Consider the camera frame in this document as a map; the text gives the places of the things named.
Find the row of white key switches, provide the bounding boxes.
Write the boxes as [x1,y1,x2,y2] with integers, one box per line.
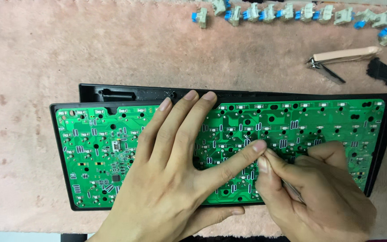
[191,0,387,52]

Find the black object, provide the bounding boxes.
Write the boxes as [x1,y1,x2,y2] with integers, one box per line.
[61,233,88,242]

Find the person's left hand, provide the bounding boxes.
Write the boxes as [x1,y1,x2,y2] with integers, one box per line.
[108,90,268,238]

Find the person's right hand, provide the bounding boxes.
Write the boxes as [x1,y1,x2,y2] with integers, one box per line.
[255,141,377,242]

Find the black keyboard bottom case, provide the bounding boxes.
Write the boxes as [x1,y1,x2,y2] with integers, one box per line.
[79,83,387,162]

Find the pink fuzzy mat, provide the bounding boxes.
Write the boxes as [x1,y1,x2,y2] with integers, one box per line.
[0,0,387,238]

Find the beige-handled nail clipper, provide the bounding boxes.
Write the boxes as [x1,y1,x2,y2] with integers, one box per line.
[306,46,382,85]

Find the green keyboard circuit board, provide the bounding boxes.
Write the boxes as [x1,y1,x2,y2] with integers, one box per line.
[55,99,385,208]

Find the black keyboard frame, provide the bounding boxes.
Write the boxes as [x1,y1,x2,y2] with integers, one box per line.
[50,93,387,212]

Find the silver tweezers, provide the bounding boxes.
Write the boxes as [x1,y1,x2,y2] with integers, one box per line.
[244,134,305,204]

